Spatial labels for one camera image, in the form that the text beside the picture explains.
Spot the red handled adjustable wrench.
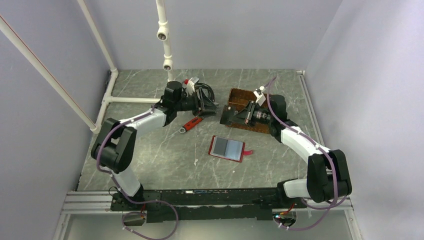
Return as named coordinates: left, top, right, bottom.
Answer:
left=179, top=116, right=204, bottom=134

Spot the coiled black cable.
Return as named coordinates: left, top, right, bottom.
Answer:
left=195, top=82, right=218, bottom=105

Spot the red leather card holder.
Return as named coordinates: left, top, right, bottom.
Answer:
left=208, top=135, right=254, bottom=163

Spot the brown woven basket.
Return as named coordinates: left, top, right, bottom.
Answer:
left=225, top=88, right=270, bottom=134

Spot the aluminium extrusion rail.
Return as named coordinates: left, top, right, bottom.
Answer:
left=61, top=191, right=354, bottom=214

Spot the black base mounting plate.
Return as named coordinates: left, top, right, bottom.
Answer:
left=110, top=187, right=306, bottom=223

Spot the white pvc pipe frame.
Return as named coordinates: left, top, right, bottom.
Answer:
left=0, top=0, right=158, bottom=134

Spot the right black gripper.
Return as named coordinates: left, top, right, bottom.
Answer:
left=228, top=101, right=274, bottom=128

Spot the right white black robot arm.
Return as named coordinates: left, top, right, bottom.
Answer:
left=220, top=95, right=352, bottom=208

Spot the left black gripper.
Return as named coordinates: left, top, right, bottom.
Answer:
left=174, top=87, right=220, bottom=119

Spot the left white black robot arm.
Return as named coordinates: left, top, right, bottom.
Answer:
left=90, top=80, right=218, bottom=210

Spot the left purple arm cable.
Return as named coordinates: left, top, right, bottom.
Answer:
left=96, top=79, right=180, bottom=240

